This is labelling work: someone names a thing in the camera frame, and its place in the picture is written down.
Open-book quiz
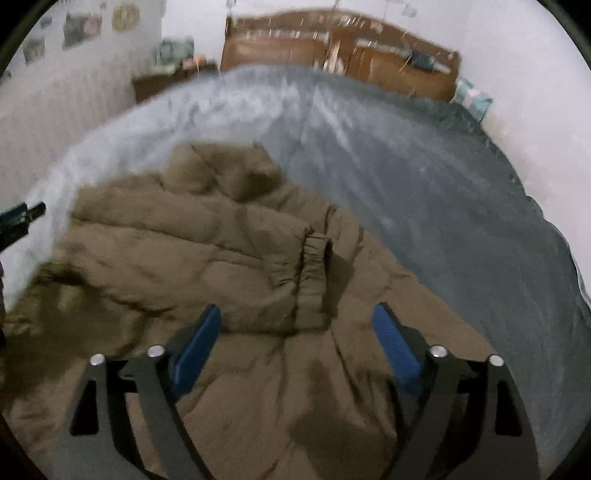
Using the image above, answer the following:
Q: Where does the wooden padded headboard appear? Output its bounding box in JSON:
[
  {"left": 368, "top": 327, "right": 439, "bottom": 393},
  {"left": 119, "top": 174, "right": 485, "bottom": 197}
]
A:
[{"left": 221, "top": 11, "right": 461, "bottom": 102}]

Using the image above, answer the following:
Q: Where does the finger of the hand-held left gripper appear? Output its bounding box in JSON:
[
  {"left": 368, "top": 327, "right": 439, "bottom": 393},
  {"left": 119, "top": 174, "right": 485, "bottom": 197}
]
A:
[{"left": 0, "top": 200, "right": 47, "bottom": 252}]

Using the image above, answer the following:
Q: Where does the brown puffer jacket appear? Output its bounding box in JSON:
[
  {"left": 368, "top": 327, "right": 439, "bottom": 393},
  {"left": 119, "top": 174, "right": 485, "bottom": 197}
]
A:
[{"left": 0, "top": 141, "right": 497, "bottom": 480}]

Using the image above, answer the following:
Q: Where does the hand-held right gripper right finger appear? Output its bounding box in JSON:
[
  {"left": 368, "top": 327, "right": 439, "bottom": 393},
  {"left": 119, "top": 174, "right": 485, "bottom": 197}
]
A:
[{"left": 372, "top": 302, "right": 541, "bottom": 480}]

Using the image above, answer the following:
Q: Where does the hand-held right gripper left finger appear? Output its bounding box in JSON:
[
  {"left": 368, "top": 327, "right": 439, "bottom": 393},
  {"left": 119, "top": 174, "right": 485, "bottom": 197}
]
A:
[{"left": 53, "top": 304, "right": 223, "bottom": 480}]

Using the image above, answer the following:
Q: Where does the grey fleece blanket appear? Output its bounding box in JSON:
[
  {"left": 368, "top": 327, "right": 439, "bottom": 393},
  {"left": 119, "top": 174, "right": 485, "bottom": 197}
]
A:
[{"left": 4, "top": 65, "right": 591, "bottom": 467}]

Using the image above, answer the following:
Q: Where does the wooden nightstand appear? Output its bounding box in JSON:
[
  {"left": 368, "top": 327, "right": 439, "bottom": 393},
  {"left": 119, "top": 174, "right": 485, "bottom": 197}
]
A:
[{"left": 131, "top": 62, "right": 218, "bottom": 104}]

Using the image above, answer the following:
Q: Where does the green bag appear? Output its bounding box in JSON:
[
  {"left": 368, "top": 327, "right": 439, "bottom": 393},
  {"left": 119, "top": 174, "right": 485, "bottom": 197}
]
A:
[{"left": 157, "top": 39, "right": 195, "bottom": 70}]

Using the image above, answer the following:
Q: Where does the flower cat wall sticker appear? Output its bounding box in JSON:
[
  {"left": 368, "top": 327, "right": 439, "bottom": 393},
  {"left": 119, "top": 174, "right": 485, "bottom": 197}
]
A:
[{"left": 113, "top": 4, "right": 140, "bottom": 32}]

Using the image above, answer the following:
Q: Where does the grey cats wall sticker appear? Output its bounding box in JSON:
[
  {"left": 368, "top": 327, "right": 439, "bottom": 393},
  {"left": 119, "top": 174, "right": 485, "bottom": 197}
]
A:
[{"left": 62, "top": 12, "right": 102, "bottom": 49}]

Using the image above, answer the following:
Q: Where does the tabby kitten wall sticker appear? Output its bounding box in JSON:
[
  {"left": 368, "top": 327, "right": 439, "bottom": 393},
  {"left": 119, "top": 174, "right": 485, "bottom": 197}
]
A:
[{"left": 23, "top": 38, "right": 47, "bottom": 64}]

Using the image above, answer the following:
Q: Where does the checked pastel pillow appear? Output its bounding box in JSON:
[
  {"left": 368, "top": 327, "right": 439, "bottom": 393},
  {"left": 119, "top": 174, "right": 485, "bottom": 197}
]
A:
[{"left": 455, "top": 78, "right": 494, "bottom": 123}]

